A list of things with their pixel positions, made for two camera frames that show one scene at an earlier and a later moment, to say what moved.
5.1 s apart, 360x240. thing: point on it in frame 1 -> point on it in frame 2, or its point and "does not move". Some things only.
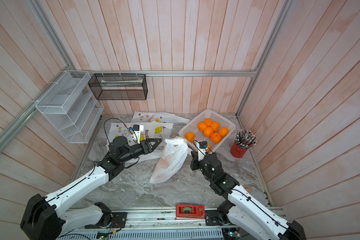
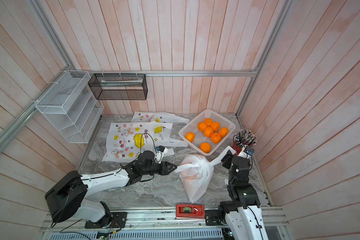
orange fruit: (208, 131) does not move
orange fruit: (215, 137) does not move
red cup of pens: (244, 139) does not move
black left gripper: (147, 148) -> (165, 171)
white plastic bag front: (175, 151) -> (196, 174)
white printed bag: (147, 135) does not move
